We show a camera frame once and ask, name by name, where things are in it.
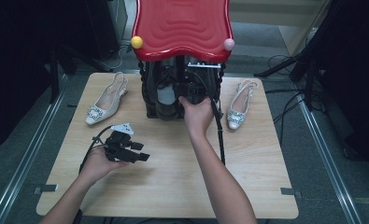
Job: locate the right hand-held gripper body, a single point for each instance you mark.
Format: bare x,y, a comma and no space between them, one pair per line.
193,91

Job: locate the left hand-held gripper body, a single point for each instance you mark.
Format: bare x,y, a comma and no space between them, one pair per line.
120,146

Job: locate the black leather shoe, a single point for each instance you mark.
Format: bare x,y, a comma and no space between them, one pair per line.
166,93

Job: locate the white jewelled slingback heel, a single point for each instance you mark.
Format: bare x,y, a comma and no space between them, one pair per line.
239,109
107,102

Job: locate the red and black shoe rack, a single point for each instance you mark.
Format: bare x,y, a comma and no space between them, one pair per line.
182,31

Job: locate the person's right hand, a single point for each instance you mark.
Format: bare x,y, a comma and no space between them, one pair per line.
197,116

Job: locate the person's left hand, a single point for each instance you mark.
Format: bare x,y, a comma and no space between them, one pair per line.
99,165

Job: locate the pink ball knob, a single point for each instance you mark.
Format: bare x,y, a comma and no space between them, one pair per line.
229,44

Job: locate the yellow ball knob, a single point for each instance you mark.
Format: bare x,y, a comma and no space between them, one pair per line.
137,42

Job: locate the black tripod stand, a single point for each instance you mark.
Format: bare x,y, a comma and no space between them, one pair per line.
278,66

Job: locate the black metal stand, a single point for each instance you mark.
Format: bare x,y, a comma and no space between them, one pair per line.
54,74

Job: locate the dark cabinet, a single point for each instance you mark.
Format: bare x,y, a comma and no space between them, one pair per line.
107,28

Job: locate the grey table bracket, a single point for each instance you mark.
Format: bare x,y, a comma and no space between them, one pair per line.
46,188
291,192

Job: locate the metal floor rail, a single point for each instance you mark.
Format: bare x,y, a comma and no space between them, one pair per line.
328,158
32,146

